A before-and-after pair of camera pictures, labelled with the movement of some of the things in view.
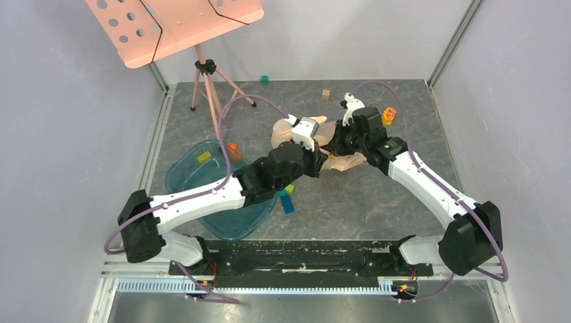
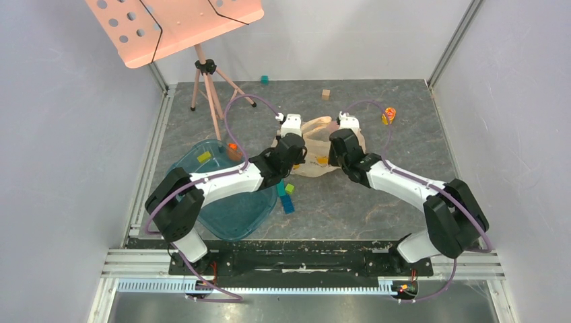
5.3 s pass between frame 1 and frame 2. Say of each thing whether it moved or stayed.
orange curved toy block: stayed
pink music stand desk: stayed
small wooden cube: stayed
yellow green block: stayed
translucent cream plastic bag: moved
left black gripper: moved
